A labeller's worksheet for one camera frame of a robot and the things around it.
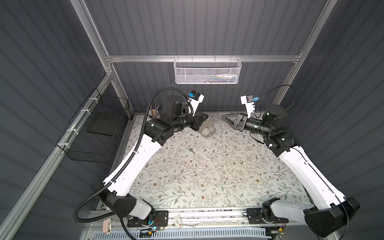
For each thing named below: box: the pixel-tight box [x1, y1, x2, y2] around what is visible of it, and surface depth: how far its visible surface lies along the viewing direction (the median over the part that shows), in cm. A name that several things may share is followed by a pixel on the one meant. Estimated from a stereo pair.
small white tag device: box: [173, 214, 183, 229], surface depth 74 cm
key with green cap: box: [183, 148, 196, 154], surface depth 101 cm
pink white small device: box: [102, 217, 112, 235], surface depth 71 cm
